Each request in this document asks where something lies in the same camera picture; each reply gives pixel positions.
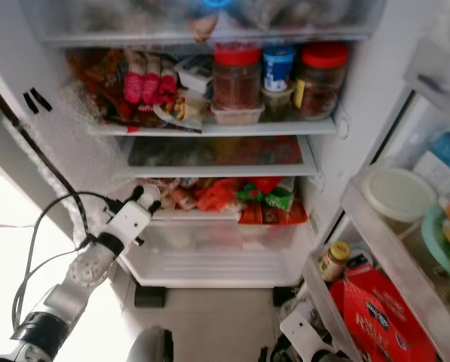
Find grey robot leg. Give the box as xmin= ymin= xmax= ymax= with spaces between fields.
xmin=127 ymin=326 xmax=174 ymax=362

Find pink food packet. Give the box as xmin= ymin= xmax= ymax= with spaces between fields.
xmin=164 ymin=181 xmax=199 ymax=212

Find red-lid jar dark contents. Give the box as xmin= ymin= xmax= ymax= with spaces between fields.
xmin=213 ymin=43 xmax=264 ymax=110

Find red-lid jar yellow label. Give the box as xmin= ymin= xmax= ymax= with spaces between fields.
xmin=292 ymin=41 xmax=351 ymax=120

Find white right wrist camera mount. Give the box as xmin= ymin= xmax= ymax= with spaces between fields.
xmin=279 ymin=309 xmax=320 ymax=359

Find blue food packet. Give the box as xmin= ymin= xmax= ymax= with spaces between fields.
xmin=191 ymin=0 xmax=244 ymax=14

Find clear crisper drawer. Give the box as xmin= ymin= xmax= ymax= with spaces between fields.
xmin=119 ymin=207 xmax=320 ymax=289

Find green food packet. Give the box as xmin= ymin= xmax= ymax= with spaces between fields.
xmin=236 ymin=179 xmax=297 ymax=213

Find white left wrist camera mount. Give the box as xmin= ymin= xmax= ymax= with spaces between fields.
xmin=104 ymin=200 xmax=152 ymax=250

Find red cardboard box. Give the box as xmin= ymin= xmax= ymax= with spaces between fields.
xmin=329 ymin=265 xmax=440 ymax=362

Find clear chiller drawer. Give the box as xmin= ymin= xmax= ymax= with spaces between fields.
xmin=20 ymin=0 xmax=385 ymax=48

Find flat red food packet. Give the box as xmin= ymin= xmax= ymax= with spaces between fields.
xmin=238 ymin=200 xmax=308 ymax=227

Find black fridge foot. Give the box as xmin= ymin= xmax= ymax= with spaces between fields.
xmin=134 ymin=285 xmax=168 ymax=308

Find cream lidded round tub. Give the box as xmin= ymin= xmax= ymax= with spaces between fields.
xmin=360 ymin=164 xmax=439 ymax=225

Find green rimmed container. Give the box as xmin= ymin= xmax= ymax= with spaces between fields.
xmin=419 ymin=204 xmax=450 ymax=281

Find yellow-lid sauce jar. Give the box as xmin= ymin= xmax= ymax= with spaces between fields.
xmin=319 ymin=240 xmax=352 ymax=284

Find orange-red plastic bag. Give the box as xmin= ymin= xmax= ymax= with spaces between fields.
xmin=194 ymin=178 xmax=240 ymax=213

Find blue white packet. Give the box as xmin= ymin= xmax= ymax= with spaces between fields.
xmin=412 ymin=128 xmax=450 ymax=189

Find white carton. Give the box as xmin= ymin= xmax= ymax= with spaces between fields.
xmin=174 ymin=55 xmax=215 ymax=97

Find blue-lid jar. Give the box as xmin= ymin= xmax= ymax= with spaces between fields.
xmin=262 ymin=45 xmax=298 ymax=93

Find clear plastic tub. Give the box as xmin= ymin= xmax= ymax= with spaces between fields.
xmin=210 ymin=103 xmax=265 ymax=125

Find colourful snack packet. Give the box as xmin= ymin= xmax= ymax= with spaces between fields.
xmin=66 ymin=48 xmax=131 ymax=125

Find brown cone shaped packet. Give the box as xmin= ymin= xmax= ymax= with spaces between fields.
xmin=185 ymin=14 xmax=222 ymax=44

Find white fridge cabinet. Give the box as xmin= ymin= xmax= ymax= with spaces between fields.
xmin=0 ymin=0 xmax=433 ymax=308

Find deep clear door shelf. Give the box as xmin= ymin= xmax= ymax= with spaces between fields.
xmin=300 ymin=249 xmax=450 ymax=362

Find shallow sliding fridge tray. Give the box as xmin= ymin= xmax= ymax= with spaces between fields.
xmin=121 ymin=134 xmax=320 ymax=179

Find small clear door shelf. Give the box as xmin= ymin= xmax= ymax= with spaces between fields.
xmin=402 ymin=0 xmax=450 ymax=114

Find small glass jar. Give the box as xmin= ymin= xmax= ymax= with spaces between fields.
xmin=261 ymin=87 xmax=295 ymax=123

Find black tape strip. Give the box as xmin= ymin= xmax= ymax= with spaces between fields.
xmin=32 ymin=87 xmax=54 ymax=112
xmin=23 ymin=90 xmax=41 ymax=115

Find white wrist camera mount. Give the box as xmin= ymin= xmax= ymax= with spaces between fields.
xmin=104 ymin=200 xmax=152 ymax=250
xmin=279 ymin=309 xmax=320 ymax=359

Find red sachet pack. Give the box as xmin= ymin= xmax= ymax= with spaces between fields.
xmin=124 ymin=51 xmax=179 ymax=106

